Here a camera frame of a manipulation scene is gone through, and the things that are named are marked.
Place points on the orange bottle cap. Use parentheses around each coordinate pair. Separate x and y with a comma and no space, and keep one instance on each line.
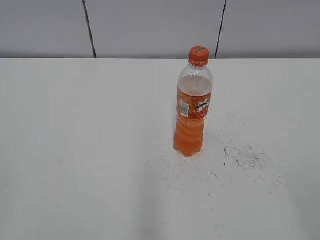
(199,56)

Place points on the orange soda plastic bottle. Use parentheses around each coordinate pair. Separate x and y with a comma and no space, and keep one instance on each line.
(194,93)

